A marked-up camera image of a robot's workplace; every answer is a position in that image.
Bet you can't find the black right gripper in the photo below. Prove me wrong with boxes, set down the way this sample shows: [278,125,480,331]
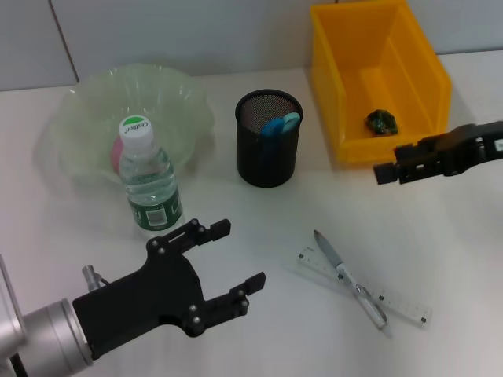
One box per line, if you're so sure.
[372,120,503,185]

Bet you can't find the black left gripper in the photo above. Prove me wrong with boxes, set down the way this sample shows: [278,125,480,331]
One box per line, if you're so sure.
[72,218,267,361]

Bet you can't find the green plastic wrapper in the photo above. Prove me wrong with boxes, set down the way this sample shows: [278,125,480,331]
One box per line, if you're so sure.
[365,108,400,137]

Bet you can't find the clear water bottle green label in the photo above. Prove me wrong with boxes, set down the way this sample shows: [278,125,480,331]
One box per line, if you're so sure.
[119,115,185,240]

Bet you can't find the blue and teal scissors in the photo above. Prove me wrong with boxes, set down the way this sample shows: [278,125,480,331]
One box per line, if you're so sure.
[255,111,302,170]

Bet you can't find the pink peach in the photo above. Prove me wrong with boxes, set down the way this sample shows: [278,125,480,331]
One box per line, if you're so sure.
[111,135,127,174]

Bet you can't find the black mesh pen holder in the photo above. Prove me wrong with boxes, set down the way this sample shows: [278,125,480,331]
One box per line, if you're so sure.
[234,89,305,189]

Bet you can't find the clear silver ballpoint pen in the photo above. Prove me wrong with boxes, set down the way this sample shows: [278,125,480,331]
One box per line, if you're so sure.
[313,229,394,338]

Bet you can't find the clear plastic ruler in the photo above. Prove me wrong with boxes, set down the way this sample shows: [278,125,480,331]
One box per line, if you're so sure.
[296,245,433,329]

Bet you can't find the translucent green wavy fruit plate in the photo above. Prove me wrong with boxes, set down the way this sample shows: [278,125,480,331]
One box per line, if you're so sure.
[35,62,216,185]

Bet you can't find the yellow plastic storage bin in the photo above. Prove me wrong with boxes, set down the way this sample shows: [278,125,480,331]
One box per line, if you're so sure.
[309,0,453,164]

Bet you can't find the left gripper cable with plug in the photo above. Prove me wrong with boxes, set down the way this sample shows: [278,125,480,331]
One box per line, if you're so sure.
[81,265,113,294]

